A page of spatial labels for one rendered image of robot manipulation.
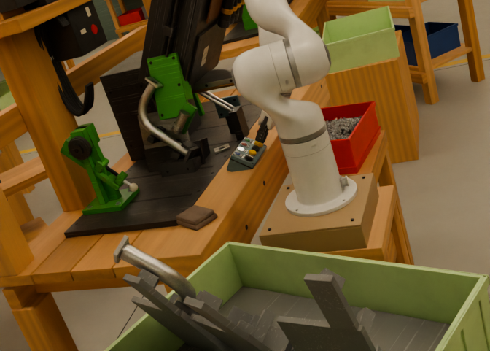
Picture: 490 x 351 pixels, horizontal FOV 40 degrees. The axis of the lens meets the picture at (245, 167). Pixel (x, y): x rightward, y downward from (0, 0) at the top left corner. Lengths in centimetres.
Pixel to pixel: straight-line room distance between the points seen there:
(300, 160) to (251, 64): 26
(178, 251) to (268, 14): 64
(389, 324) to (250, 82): 62
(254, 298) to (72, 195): 96
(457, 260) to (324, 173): 151
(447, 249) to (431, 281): 186
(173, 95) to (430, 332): 127
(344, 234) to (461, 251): 157
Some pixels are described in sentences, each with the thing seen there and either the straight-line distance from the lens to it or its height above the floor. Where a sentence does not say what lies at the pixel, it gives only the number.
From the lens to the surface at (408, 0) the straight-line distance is 466.
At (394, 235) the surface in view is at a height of 73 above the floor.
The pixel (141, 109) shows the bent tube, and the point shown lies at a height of 113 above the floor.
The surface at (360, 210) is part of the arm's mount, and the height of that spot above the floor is 92.
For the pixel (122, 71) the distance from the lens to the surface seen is 241.
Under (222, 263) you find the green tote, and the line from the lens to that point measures 156.
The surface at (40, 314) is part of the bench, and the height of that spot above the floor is 73.
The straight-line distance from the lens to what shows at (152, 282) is 120.
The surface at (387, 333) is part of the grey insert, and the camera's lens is 135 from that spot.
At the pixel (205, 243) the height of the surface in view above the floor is 90.
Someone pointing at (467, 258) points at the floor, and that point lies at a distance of 307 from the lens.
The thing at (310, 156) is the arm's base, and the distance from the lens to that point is 163.
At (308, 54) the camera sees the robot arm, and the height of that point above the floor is 131.
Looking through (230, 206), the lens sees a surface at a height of 90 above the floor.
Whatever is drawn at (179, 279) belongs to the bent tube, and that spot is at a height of 109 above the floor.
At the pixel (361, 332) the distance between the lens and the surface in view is 105.
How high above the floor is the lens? 167
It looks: 21 degrees down
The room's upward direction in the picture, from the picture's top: 18 degrees counter-clockwise
